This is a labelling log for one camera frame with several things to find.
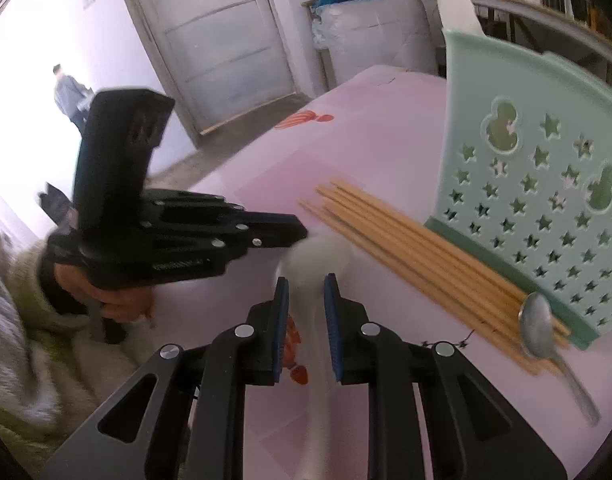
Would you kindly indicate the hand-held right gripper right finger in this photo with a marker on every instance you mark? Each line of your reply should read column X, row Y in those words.
column 332, row 330

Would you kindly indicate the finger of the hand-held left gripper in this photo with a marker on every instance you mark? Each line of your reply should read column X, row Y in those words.
column 195, row 260
column 200, row 212

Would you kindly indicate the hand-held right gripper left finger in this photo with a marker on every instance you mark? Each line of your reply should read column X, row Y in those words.
column 282, row 330

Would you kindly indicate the white soup spoon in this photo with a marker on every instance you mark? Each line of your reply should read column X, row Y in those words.
column 311, row 270

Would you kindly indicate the metal spoon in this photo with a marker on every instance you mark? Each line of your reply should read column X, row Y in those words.
column 536, row 330

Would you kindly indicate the green star-hole plastic basket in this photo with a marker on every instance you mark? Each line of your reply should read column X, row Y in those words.
column 536, row 100

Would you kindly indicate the person's left forearm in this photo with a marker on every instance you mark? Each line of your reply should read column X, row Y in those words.
column 50, row 305

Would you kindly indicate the person's left hand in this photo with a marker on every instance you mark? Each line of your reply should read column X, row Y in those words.
column 123, row 305

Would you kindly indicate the person's fleece jacket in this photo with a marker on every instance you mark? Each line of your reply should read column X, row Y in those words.
column 30, row 385

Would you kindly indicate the white rice paddle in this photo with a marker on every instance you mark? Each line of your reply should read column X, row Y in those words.
column 458, row 7

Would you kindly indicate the white side table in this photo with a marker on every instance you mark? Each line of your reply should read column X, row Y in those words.
column 536, row 12

